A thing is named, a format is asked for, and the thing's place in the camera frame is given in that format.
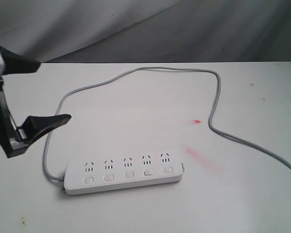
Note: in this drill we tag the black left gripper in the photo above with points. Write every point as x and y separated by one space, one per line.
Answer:
34 127

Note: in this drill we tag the white five-outlet power strip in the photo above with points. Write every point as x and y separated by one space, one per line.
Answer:
99 174

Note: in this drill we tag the grey backdrop cloth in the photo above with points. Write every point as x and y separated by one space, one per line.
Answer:
147 31

